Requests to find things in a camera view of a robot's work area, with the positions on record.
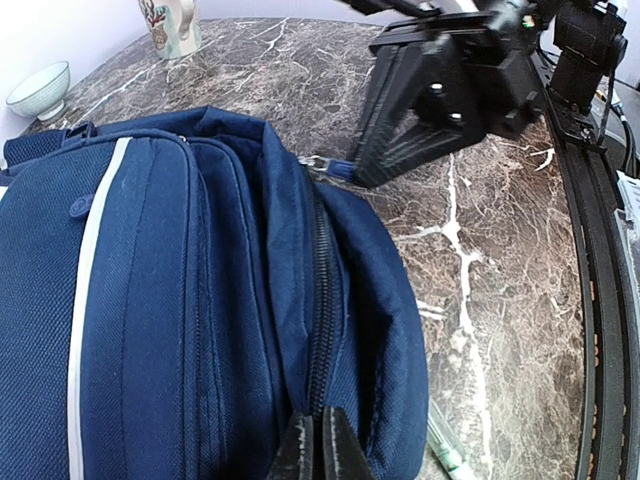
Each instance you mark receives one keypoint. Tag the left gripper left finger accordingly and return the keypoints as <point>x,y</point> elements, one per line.
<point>294,459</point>

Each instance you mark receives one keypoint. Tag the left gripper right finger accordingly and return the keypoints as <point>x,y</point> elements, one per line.
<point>343,457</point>

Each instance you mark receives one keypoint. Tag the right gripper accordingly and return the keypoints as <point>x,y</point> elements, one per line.
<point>420,105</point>

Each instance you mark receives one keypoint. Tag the navy blue student backpack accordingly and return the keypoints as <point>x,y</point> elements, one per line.
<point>174,288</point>

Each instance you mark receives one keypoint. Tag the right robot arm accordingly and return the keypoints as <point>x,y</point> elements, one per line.
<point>580,43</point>

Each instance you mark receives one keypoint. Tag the white green pen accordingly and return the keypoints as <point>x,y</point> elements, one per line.
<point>446,447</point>

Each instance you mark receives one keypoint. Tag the cream ceramic mug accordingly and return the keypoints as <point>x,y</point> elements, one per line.
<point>173,25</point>

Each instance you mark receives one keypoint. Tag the small green bowl at back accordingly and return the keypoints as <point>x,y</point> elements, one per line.
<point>41,95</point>

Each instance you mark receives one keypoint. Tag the white slotted cable duct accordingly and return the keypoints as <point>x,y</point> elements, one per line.
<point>629,189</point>

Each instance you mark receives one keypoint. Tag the black front rail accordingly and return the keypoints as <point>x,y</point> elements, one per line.
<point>607,244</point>

